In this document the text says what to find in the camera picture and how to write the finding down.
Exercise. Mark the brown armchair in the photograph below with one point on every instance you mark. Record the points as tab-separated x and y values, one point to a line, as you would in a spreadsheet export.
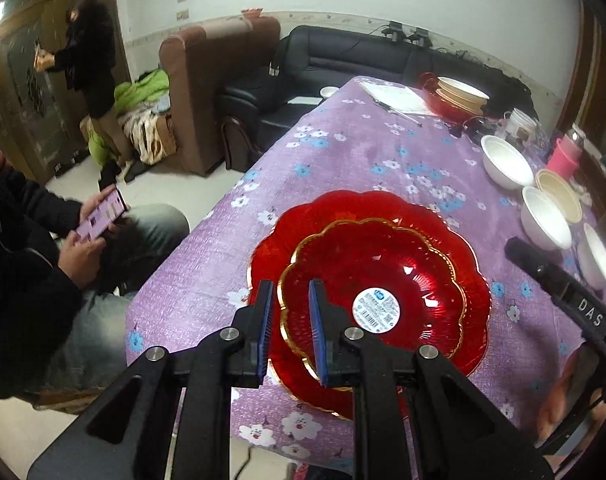
199	60

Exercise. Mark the standing person in black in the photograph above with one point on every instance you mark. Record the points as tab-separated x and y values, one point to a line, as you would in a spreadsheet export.
87	61

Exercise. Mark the beige plastic bowl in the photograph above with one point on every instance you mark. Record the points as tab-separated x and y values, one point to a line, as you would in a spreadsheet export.
561	193

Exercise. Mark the black leather sofa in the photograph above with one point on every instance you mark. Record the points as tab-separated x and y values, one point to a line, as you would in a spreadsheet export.
256	108

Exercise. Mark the pink smartphone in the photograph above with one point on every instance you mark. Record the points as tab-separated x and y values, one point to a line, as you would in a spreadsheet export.
99	214

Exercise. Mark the green patterned blanket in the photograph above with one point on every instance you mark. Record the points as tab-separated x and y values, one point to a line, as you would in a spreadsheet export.
142	110

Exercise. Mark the red bowl under stack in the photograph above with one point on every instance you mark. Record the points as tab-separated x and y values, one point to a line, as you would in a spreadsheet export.
449	111

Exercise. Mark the white lidded jar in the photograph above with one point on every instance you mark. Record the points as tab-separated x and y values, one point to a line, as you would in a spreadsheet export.
519	125

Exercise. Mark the white paper notebook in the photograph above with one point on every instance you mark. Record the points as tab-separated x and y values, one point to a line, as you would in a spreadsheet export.
401	99

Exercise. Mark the dark wooden door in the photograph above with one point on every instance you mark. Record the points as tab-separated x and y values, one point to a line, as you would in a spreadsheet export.
40	117

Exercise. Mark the white foam bowl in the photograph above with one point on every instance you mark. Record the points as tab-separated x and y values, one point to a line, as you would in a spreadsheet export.
591	258
505	165
543	222

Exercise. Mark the seated man in black jacket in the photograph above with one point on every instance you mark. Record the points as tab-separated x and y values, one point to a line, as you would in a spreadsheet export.
63	300

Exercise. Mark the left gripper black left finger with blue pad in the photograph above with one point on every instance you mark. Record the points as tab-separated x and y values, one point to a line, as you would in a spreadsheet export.
168	414

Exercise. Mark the small red gold-rimmed plate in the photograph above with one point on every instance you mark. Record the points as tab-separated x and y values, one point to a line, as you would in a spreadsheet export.
392	282

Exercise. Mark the pink sleeved thermos bottle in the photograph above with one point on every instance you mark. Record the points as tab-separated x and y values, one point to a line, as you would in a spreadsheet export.
565	156

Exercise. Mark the black pen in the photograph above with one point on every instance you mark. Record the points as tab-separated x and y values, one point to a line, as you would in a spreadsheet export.
392	110

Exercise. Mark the stack of beige bowls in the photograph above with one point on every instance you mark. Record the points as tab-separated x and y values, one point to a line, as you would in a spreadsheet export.
461	95

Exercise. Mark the large red flower plate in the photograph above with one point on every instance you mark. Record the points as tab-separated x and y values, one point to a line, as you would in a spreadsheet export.
274	252

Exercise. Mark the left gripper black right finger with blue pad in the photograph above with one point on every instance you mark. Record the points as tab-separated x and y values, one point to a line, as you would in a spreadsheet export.
415	414

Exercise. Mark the small white cup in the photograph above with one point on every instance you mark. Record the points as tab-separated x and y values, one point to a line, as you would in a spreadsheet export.
328	92

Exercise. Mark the purple floral tablecloth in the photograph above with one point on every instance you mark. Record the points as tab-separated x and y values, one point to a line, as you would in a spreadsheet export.
350	143

